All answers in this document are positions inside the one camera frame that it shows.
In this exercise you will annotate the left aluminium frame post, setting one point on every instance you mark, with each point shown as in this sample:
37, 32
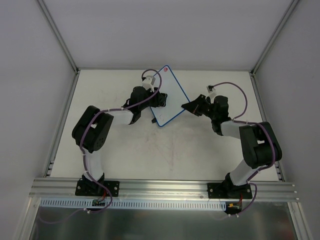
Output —
57, 34

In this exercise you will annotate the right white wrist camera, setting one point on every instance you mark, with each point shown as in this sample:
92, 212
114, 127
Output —
211, 91

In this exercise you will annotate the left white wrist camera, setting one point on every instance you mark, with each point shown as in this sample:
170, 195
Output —
148, 82

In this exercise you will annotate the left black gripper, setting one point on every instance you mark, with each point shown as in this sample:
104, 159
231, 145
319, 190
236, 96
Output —
157, 99

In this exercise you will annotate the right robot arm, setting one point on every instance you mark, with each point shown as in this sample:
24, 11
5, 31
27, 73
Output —
259, 145

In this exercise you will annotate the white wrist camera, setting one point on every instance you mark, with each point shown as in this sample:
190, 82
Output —
148, 82
211, 91

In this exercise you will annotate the aluminium frame post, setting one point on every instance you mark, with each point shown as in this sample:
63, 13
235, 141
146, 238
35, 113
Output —
57, 34
275, 34

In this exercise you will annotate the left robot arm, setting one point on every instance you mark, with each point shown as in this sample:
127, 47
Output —
91, 131

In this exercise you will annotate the white slotted cable duct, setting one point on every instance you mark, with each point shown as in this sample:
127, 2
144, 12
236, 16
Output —
90, 203

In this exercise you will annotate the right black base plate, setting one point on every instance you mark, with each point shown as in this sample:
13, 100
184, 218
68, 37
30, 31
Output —
220, 191

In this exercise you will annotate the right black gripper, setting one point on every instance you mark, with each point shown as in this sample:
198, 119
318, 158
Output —
202, 105

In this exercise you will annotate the blue framed whiteboard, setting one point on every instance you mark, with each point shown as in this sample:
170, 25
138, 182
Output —
176, 97

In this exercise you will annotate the aluminium mounting rail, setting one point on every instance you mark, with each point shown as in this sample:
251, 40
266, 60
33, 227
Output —
185, 190

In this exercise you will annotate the right aluminium frame post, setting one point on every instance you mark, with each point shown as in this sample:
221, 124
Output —
275, 34

